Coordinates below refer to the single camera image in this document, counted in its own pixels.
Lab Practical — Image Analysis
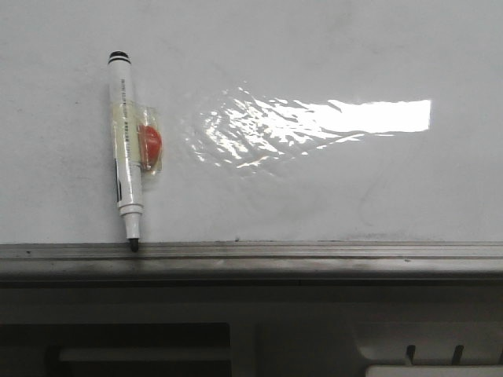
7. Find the red round magnet with tape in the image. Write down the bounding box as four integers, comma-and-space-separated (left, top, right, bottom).
135, 104, 163, 176

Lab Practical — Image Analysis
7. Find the white whiteboard marker pen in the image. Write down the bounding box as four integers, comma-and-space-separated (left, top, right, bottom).
107, 50, 143, 252

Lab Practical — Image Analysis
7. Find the white whiteboard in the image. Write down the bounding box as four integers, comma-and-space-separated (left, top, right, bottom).
1, 1, 502, 243

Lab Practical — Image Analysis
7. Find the grey metal whiteboard tray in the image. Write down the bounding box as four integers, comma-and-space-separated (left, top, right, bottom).
1, 241, 502, 286

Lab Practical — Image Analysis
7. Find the grey cabinet below whiteboard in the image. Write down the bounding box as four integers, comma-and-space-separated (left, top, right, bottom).
1, 284, 502, 376

